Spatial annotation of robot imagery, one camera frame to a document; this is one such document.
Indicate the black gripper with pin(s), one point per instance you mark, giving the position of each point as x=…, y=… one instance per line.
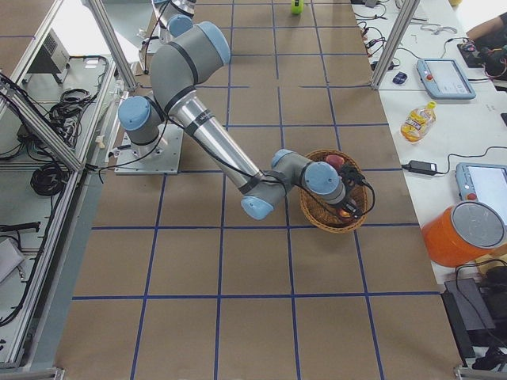
x=344, y=203

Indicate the dark red apple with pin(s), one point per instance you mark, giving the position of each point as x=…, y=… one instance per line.
x=344, y=214

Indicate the red yellow apple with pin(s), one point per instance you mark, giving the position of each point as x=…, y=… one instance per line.
x=335, y=161

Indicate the green apple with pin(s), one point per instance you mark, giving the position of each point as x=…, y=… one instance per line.
x=297, y=7

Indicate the wicker basket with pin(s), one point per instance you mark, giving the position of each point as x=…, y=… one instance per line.
x=318, y=181

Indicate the black power adapter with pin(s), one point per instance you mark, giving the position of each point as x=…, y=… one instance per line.
x=421, y=167

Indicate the orange juice bottle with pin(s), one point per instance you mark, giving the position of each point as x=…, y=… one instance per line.
x=418, y=122

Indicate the orange bucket with grey lid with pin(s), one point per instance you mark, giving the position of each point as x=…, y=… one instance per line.
x=463, y=233

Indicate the teach pendant tablet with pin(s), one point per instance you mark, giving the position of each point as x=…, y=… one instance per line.
x=485, y=183
x=443, y=79

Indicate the dark blue pouch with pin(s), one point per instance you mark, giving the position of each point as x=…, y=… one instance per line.
x=400, y=78

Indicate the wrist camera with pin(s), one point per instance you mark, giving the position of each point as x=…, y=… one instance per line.
x=352, y=176

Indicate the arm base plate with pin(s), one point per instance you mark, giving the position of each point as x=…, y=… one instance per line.
x=162, y=156

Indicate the aluminium frame post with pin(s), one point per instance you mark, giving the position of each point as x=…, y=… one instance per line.
x=401, y=24

